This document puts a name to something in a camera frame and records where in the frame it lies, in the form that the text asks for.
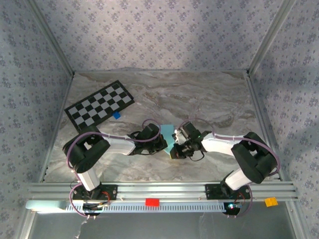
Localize light blue paper sheet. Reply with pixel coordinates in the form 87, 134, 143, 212
159, 123, 175, 156

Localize black and white chessboard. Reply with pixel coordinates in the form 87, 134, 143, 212
64, 80, 136, 132

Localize grey metal panel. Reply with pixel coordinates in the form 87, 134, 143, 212
32, 213, 297, 239

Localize black circuit board with light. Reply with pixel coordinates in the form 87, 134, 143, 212
222, 202, 244, 216

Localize orange toy brick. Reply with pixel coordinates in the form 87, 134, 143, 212
264, 197, 279, 208

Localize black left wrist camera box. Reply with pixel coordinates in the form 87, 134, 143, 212
143, 123, 161, 141

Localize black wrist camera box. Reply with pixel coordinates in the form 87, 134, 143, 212
179, 121, 200, 143
143, 123, 161, 141

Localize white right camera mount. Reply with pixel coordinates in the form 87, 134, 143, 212
173, 128, 184, 144

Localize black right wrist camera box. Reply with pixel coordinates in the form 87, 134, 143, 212
179, 121, 200, 143

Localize aluminium mounting rail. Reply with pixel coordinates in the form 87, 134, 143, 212
24, 181, 300, 202

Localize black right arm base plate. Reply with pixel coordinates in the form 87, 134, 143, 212
205, 183, 251, 200

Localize white slotted cable duct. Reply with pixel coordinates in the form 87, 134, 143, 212
65, 202, 226, 214

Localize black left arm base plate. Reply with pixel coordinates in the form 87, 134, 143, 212
72, 183, 118, 201

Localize aluminium frame bar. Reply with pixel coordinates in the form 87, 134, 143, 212
73, 69, 249, 74
26, 0, 76, 77
246, 0, 299, 77
38, 73, 75, 184
245, 72, 287, 182

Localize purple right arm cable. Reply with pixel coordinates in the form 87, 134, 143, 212
178, 119, 282, 220

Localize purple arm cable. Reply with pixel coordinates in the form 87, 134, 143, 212
178, 119, 282, 220
65, 119, 162, 220

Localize black circuit board with wires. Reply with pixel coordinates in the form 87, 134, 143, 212
82, 203, 111, 217

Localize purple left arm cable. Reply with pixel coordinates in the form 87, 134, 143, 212
65, 119, 162, 220

